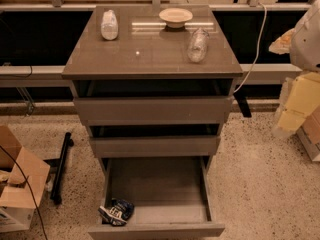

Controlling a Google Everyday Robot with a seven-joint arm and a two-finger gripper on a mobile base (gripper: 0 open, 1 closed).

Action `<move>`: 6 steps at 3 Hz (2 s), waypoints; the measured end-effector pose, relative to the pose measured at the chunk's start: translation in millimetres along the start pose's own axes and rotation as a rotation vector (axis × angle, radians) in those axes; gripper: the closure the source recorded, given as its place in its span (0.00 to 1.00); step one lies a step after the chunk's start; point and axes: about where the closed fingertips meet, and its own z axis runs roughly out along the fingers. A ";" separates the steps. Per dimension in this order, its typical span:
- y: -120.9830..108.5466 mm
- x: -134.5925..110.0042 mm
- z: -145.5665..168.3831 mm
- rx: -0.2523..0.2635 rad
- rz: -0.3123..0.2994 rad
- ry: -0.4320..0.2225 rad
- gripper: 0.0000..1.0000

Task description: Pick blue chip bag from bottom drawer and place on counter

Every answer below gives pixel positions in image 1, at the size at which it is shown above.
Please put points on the cardboard box right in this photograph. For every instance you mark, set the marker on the cardboard box right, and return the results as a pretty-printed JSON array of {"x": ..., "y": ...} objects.
[{"x": 309, "y": 135}]

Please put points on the grey drawer cabinet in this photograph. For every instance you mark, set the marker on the grey drawer cabinet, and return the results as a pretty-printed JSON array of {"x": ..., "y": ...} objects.
[{"x": 146, "y": 49}]

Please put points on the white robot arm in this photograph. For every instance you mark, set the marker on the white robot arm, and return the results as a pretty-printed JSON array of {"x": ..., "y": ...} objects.
[{"x": 305, "y": 44}]

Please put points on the black bar on floor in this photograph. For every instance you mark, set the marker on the black bar on floor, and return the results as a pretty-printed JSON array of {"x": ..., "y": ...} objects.
[{"x": 56, "y": 189}]

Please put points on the grey drawer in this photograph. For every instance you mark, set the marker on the grey drawer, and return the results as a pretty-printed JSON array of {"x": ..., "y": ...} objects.
[
  {"x": 151, "y": 102},
  {"x": 155, "y": 140},
  {"x": 171, "y": 199}
]

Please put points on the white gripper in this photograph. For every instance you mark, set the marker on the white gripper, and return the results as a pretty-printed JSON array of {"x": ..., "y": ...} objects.
[{"x": 306, "y": 45}]

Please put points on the clear plastic bottle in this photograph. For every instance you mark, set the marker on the clear plastic bottle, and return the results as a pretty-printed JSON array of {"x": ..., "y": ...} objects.
[{"x": 197, "y": 47}]

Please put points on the open cardboard box left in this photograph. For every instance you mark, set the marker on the open cardboard box left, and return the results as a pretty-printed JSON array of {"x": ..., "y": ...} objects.
[{"x": 24, "y": 187}]

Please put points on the grey bottom drawer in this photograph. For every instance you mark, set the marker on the grey bottom drawer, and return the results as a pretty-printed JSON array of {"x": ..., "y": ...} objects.
[{"x": 171, "y": 199}]

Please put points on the blue chip bag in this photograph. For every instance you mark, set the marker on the blue chip bag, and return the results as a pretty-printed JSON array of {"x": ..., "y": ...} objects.
[{"x": 118, "y": 214}]

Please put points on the grey top drawer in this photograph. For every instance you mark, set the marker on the grey top drawer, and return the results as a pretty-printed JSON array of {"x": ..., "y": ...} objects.
[{"x": 151, "y": 102}]

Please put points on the cream ceramic bowl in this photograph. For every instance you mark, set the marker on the cream ceramic bowl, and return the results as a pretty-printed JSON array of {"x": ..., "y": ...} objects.
[{"x": 175, "y": 17}]

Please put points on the white plastic bottle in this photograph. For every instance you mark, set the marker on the white plastic bottle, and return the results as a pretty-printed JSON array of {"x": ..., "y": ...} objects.
[{"x": 109, "y": 25}]

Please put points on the grey middle drawer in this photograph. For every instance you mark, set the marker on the grey middle drawer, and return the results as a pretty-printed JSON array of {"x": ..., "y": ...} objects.
[{"x": 155, "y": 140}]

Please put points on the black table leg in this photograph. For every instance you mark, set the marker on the black table leg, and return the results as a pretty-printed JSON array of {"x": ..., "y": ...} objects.
[{"x": 243, "y": 104}]

